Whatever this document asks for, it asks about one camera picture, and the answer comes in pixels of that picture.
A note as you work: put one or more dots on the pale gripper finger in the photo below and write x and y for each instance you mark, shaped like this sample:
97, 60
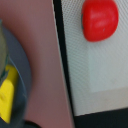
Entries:
3, 52

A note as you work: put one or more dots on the small grey pot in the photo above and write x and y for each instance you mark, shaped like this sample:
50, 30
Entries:
19, 59

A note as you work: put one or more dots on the yellow toy piece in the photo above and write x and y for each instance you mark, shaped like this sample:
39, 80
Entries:
7, 91

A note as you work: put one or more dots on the red tomato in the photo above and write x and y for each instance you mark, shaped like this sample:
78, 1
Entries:
99, 19

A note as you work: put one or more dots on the white woven placemat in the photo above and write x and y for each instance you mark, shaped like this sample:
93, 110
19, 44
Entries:
98, 71

